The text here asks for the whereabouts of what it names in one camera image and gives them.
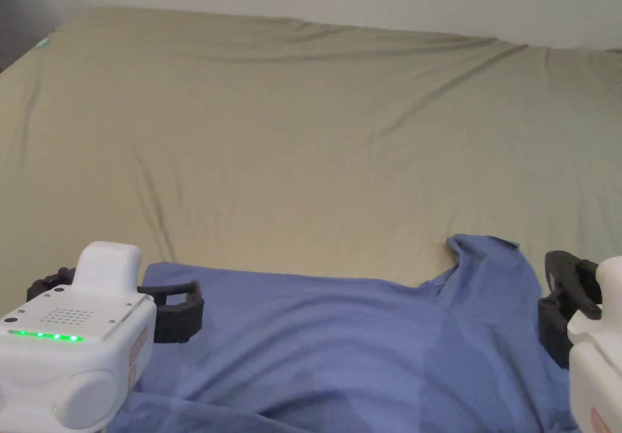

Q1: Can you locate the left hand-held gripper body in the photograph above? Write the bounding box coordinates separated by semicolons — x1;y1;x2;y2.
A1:
0;240;158;433

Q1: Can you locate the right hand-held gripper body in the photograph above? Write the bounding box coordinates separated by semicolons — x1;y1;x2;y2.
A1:
566;255;622;433

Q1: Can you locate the blue shirt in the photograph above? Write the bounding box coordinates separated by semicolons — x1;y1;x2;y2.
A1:
106;233;580;433

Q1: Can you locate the bed with beige sheet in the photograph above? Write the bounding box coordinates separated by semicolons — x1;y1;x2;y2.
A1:
0;6;622;327

